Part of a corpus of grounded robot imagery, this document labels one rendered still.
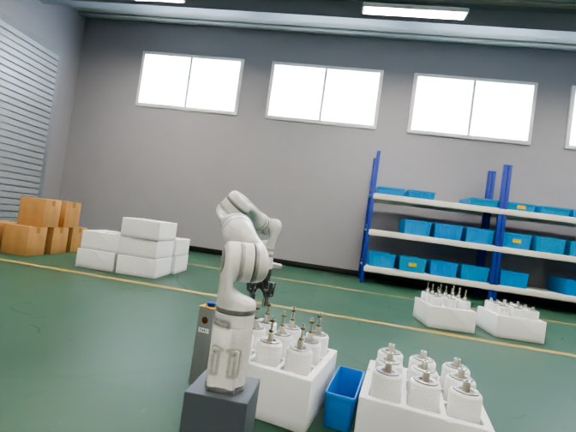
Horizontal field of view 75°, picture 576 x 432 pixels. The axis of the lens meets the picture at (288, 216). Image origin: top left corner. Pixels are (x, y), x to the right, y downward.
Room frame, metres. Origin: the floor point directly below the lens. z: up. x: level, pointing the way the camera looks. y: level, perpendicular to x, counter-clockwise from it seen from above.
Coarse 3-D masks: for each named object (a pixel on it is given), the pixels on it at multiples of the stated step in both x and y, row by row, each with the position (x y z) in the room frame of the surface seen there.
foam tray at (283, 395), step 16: (336, 352) 1.62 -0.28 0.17; (256, 368) 1.34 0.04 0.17; (272, 368) 1.33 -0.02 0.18; (320, 368) 1.40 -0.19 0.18; (272, 384) 1.31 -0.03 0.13; (288, 384) 1.29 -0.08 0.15; (304, 384) 1.27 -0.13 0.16; (320, 384) 1.39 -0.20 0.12; (272, 400) 1.31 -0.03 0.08; (288, 400) 1.29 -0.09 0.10; (304, 400) 1.27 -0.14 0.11; (320, 400) 1.43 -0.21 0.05; (256, 416) 1.33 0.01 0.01; (272, 416) 1.31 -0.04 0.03; (288, 416) 1.29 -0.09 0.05; (304, 416) 1.27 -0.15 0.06
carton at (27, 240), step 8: (8, 224) 3.90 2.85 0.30; (16, 224) 3.99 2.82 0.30; (8, 232) 3.90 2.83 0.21; (16, 232) 3.89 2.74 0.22; (24, 232) 3.87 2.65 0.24; (32, 232) 3.90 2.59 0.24; (40, 232) 4.01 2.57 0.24; (8, 240) 3.90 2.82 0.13; (16, 240) 3.88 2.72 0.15; (24, 240) 3.87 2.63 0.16; (32, 240) 3.92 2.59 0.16; (40, 240) 4.03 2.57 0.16; (8, 248) 3.90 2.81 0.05; (16, 248) 3.88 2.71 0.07; (24, 248) 3.87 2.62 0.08; (32, 248) 3.93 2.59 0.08; (40, 248) 4.04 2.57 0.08
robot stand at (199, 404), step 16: (192, 384) 0.86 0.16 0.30; (256, 384) 0.90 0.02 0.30; (192, 400) 0.82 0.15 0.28; (208, 400) 0.81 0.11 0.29; (224, 400) 0.81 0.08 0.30; (240, 400) 0.81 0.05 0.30; (256, 400) 0.93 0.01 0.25; (192, 416) 0.82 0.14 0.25; (208, 416) 0.81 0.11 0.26; (224, 416) 0.81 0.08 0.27; (240, 416) 0.80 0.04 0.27
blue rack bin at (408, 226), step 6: (402, 222) 5.69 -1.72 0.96; (408, 222) 5.47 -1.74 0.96; (414, 222) 5.46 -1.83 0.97; (420, 222) 5.45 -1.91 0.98; (426, 222) 5.44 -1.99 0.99; (402, 228) 5.65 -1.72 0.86; (408, 228) 5.47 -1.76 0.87; (414, 228) 5.46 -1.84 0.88; (420, 228) 5.45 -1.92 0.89; (426, 228) 5.44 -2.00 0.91; (414, 234) 5.47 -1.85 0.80; (420, 234) 5.46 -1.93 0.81; (426, 234) 5.45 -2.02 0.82
